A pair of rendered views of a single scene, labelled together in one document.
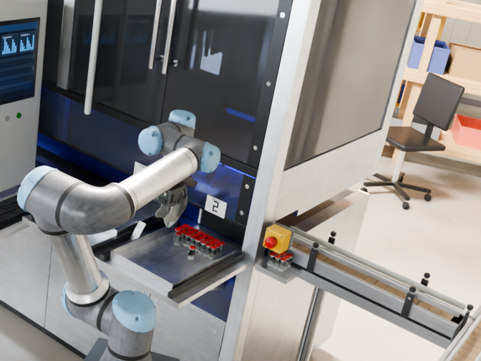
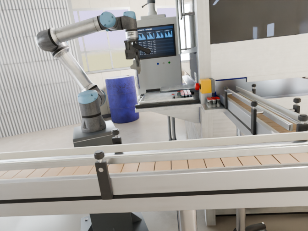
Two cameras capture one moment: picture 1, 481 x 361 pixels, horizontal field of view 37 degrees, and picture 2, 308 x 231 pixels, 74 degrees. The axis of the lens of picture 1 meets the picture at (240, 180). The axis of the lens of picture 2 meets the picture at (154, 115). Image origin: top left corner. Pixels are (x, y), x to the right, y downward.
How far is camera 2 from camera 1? 2.00 m
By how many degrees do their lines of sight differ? 63
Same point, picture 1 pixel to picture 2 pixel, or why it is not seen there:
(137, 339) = (81, 107)
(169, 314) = not seen: hidden behind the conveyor
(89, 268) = (75, 76)
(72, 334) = not seen: hidden behind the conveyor
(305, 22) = not seen: outside the picture
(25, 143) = (174, 74)
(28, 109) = (174, 60)
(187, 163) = (90, 20)
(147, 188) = (62, 29)
